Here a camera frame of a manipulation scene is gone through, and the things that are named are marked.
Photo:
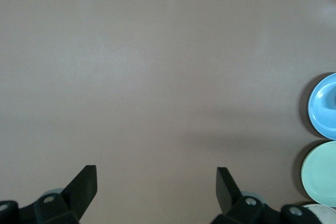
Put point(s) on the green round plate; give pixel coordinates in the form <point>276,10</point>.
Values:
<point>323,174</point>

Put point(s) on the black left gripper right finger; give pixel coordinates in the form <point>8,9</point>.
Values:
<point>231,197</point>

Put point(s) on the beige round plate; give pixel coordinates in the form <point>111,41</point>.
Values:
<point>328,213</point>

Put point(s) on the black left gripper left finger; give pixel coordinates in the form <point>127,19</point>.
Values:
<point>76,195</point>

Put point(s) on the blue round plate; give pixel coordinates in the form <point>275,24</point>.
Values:
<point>319,119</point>

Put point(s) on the brown table cover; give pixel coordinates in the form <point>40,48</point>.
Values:
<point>157,77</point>

